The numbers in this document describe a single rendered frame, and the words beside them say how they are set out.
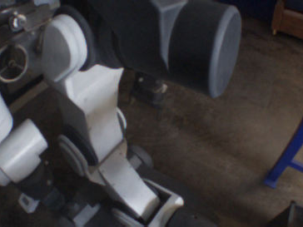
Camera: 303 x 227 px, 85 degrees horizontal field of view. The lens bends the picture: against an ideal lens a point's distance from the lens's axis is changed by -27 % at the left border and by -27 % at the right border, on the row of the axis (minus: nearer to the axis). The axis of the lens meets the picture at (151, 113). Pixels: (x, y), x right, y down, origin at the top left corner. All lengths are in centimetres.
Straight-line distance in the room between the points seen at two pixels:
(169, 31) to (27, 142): 27
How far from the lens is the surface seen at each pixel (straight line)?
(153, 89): 65
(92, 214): 96
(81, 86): 40
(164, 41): 20
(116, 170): 67
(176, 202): 77
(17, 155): 36
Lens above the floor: 104
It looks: 43 degrees down
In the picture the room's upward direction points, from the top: 3 degrees counter-clockwise
